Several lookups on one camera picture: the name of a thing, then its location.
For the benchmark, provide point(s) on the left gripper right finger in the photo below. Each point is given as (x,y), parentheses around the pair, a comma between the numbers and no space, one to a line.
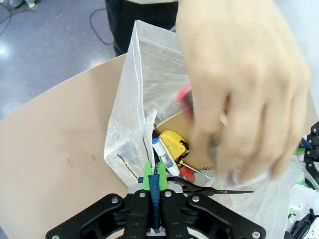
(172,214)

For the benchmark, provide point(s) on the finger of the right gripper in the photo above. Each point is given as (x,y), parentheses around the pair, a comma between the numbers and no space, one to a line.
(314,139)
(312,169)

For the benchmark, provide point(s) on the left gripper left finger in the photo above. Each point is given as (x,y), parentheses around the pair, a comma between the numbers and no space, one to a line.
(137,214)

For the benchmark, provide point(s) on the white plastic shopping bag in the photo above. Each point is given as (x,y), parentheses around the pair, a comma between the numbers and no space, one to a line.
(129,99)

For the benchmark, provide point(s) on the person's left hand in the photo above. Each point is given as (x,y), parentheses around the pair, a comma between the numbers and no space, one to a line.
(244,74)

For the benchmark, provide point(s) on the white green plastic device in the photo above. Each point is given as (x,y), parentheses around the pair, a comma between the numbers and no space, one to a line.
(302,194)

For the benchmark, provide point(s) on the black scissors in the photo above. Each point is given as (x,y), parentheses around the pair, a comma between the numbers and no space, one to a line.
(199,190)

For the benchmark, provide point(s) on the white blue glue tube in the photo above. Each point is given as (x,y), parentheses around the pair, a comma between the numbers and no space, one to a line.
(162,154)

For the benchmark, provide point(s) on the yellow tape measure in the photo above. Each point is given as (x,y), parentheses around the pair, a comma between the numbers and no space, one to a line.
(172,142)

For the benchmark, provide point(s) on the pink red item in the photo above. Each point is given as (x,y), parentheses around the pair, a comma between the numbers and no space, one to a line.
(183,95)

